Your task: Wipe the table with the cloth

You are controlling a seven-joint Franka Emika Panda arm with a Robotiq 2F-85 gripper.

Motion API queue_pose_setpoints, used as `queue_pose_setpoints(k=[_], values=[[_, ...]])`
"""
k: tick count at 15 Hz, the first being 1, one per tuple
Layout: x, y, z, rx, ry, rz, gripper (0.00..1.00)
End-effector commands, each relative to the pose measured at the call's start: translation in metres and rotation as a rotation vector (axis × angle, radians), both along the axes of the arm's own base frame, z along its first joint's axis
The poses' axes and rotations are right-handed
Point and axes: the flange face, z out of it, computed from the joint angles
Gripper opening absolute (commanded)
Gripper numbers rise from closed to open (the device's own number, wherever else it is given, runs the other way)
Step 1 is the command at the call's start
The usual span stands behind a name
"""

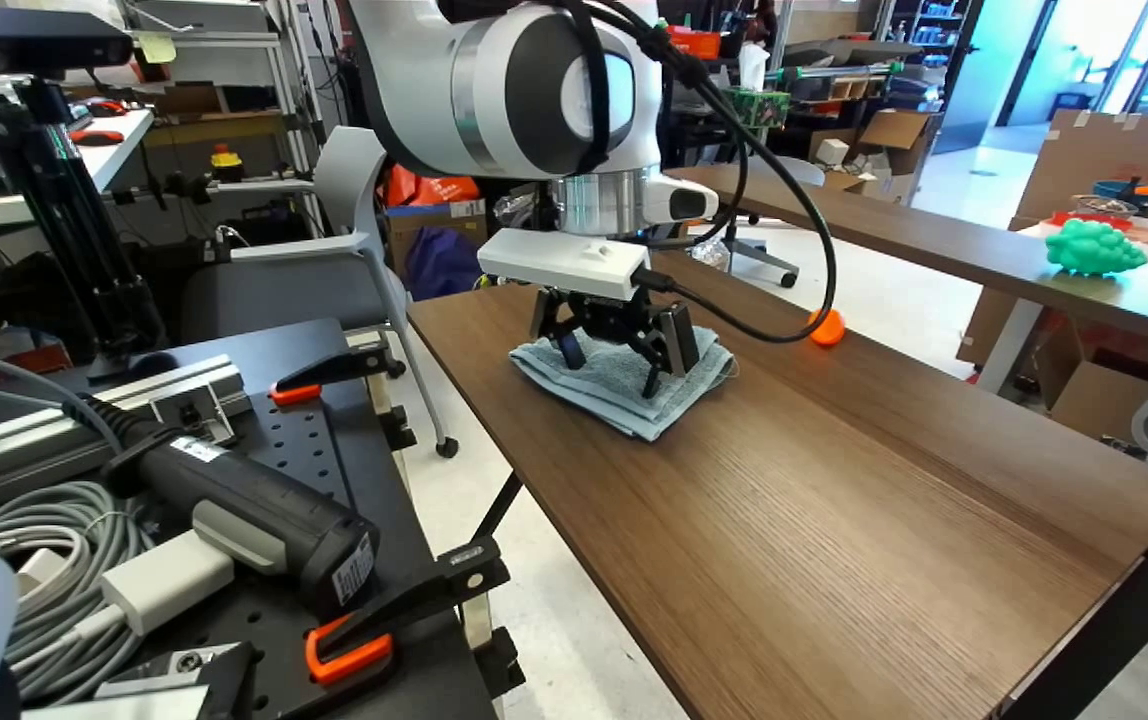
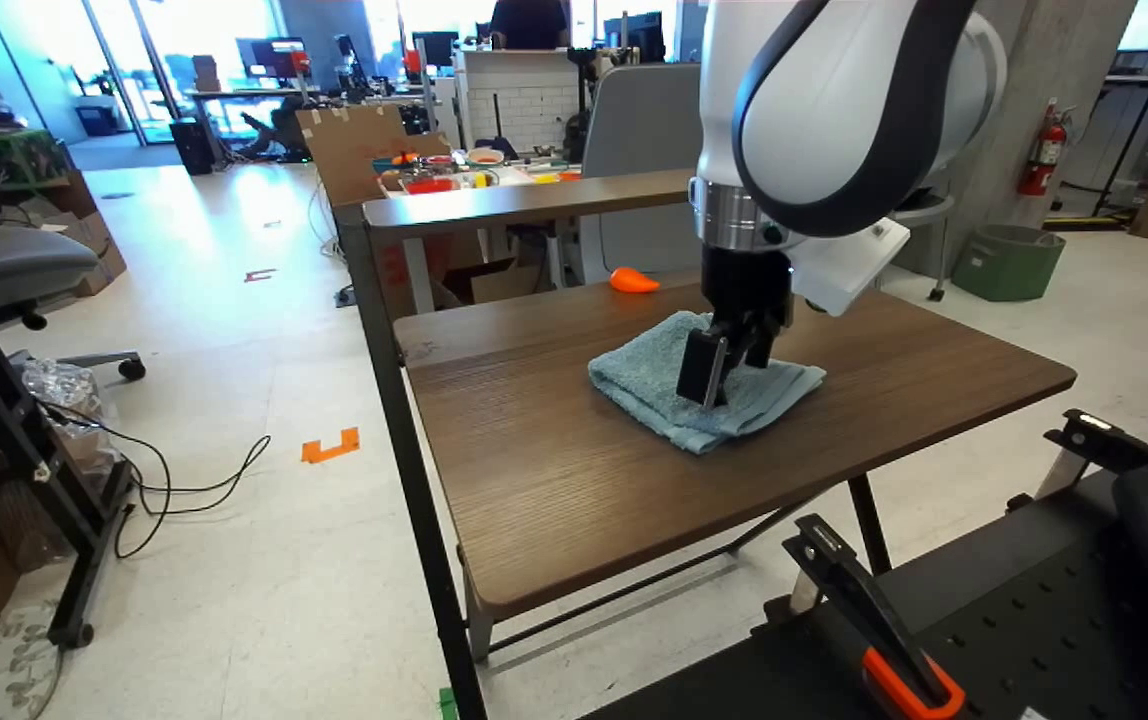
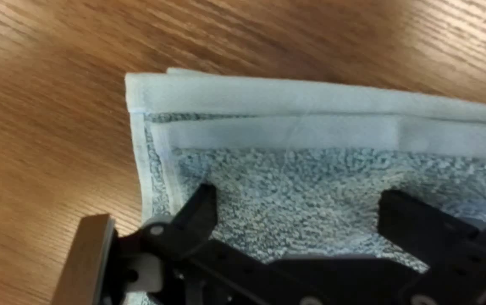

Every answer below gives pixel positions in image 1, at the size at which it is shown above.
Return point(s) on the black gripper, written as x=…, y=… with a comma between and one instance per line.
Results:
x=615, y=316

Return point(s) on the light blue cloth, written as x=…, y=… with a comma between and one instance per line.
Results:
x=627, y=407

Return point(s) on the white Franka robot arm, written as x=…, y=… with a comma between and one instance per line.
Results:
x=507, y=83

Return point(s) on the purple bag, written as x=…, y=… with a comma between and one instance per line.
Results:
x=445, y=260

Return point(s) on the small orange toy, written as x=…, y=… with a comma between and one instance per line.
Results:
x=830, y=331

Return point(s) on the brown cardboard box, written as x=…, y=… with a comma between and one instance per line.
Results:
x=1099, y=401
x=439, y=218

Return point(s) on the orange bag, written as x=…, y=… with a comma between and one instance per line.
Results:
x=415, y=187

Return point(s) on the green box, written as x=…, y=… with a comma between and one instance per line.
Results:
x=756, y=111

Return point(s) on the grey chair with castors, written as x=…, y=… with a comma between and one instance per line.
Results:
x=334, y=275

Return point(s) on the white bottle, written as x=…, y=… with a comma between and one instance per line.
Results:
x=755, y=67

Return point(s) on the orange storage bin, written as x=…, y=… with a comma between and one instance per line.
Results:
x=694, y=47

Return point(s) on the black perforated mounting board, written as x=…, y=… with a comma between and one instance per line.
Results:
x=318, y=454

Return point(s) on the wooden table with white legs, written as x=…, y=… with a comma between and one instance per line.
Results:
x=947, y=242

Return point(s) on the open cardboard box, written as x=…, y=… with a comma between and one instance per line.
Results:
x=892, y=133

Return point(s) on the black handheld device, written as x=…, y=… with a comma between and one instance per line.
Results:
x=265, y=514

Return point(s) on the small yellow object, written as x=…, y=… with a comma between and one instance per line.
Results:
x=228, y=162

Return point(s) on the green spiky ball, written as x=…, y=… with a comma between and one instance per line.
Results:
x=1099, y=251

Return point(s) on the white metal shelving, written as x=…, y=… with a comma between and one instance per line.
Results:
x=226, y=60

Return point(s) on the white power adapter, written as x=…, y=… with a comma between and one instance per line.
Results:
x=167, y=582

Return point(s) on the brown cardboard panel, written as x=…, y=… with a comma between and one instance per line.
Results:
x=1106, y=155

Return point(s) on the white workbench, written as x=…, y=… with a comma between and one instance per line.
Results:
x=118, y=146

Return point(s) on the brown wooden table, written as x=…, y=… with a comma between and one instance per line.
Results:
x=1116, y=624

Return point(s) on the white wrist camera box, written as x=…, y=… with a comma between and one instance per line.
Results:
x=556, y=260

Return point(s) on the black camera tripod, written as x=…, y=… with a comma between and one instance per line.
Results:
x=67, y=214

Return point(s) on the silver aluminium rail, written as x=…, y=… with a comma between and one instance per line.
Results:
x=13, y=445

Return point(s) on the black camera on tripod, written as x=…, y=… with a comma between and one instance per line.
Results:
x=25, y=39

